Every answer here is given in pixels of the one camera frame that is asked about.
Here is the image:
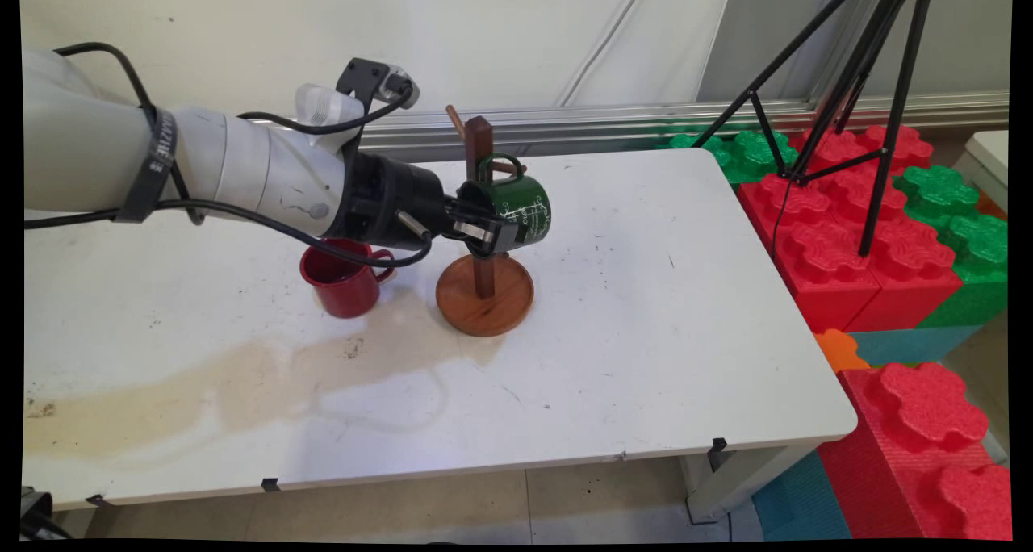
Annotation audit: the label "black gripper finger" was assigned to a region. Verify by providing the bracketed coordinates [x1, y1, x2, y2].
[442, 193, 505, 224]
[452, 217, 525, 260]

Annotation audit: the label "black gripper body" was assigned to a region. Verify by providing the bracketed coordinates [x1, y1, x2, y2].
[345, 153, 457, 254]

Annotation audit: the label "green enamel mug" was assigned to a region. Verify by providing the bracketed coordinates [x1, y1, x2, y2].
[458, 153, 554, 248]

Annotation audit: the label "wooden mug tree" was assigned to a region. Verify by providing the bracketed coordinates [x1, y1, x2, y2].
[435, 104, 535, 339]

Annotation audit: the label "red mug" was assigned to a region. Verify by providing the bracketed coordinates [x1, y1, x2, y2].
[299, 237, 397, 320]

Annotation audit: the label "small green foam block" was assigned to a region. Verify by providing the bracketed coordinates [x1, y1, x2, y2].
[655, 128, 800, 186]

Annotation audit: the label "red foam block, six studs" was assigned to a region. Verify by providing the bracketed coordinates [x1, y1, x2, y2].
[737, 123, 963, 335]

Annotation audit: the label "white table leg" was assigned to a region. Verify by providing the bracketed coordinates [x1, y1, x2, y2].
[678, 443, 818, 525]

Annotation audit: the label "orange foam block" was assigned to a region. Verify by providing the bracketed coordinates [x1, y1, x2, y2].
[813, 328, 872, 375]

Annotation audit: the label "tall teal foam block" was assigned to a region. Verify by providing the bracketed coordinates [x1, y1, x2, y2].
[751, 450, 853, 542]

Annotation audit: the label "black tripod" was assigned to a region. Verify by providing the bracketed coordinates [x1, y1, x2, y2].
[692, 0, 935, 258]

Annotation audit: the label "flat teal foam block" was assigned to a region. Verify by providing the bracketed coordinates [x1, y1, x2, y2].
[847, 324, 984, 367]

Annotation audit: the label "red foam block, large studs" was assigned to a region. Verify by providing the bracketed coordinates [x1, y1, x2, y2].
[817, 362, 1014, 541]

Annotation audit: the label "black plastic object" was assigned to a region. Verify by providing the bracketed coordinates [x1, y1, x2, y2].
[20, 487, 57, 541]

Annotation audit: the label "large green foam block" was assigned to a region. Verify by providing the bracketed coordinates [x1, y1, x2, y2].
[892, 165, 1010, 331]

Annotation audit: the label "small white side table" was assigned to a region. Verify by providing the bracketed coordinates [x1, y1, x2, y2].
[952, 130, 1010, 214]

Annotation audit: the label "black cable with silver plug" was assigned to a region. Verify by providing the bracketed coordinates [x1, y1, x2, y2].
[23, 199, 434, 269]

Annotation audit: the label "black camera cable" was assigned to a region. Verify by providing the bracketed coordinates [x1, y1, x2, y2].
[52, 42, 416, 137]

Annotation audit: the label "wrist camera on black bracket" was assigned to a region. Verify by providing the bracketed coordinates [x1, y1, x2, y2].
[335, 57, 422, 129]

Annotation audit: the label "aluminium window rail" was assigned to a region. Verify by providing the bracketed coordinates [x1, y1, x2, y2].
[355, 92, 1010, 165]

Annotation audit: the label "black strap with white print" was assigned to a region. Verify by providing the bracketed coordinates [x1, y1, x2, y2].
[113, 106, 178, 224]

